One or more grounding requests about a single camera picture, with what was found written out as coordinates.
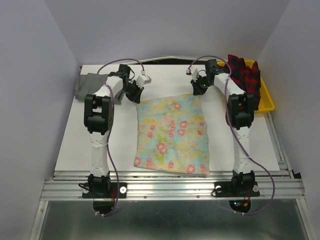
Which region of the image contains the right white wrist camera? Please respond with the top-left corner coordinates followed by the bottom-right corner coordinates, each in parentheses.
top-left (189, 67), bottom-right (199, 82)

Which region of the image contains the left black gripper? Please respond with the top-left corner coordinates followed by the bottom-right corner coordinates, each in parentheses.
top-left (120, 81), bottom-right (144, 104)

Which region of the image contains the pastel floral skirt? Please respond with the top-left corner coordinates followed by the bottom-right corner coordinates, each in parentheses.
top-left (134, 93), bottom-right (210, 175)

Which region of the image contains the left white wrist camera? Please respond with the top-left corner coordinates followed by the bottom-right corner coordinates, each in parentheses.
top-left (135, 75), bottom-right (152, 89)

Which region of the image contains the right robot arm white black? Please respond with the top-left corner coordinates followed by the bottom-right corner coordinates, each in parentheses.
top-left (186, 59), bottom-right (257, 198)

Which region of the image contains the red black plaid skirt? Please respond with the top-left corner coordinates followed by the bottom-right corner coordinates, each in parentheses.
top-left (227, 54), bottom-right (261, 111)

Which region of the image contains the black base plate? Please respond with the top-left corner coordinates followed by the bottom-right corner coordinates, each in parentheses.
top-left (80, 182), bottom-right (127, 199)
top-left (211, 181), bottom-right (261, 198)

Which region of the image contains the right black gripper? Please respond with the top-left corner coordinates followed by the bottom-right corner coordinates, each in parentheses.
top-left (190, 73), bottom-right (213, 95)

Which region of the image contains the yellow plastic tray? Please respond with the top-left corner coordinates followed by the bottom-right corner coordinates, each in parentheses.
top-left (217, 59), bottom-right (276, 114)

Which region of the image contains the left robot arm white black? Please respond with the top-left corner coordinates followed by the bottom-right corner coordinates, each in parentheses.
top-left (79, 64), bottom-right (151, 198)

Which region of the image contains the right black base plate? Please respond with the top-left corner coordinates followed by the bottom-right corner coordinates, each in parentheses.
top-left (211, 181), bottom-right (261, 198)

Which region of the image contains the grey pleated skirt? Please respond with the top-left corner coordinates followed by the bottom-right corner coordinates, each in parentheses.
top-left (74, 73), bottom-right (124, 105)

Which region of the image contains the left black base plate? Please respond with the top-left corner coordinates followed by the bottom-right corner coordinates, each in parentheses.
top-left (80, 182), bottom-right (127, 199)

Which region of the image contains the aluminium rail frame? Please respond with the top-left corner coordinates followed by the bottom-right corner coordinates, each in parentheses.
top-left (30, 113), bottom-right (317, 240)

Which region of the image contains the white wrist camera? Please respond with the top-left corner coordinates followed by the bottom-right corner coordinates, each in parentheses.
top-left (135, 75), bottom-right (152, 89)
top-left (189, 67), bottom-right (199, 82)

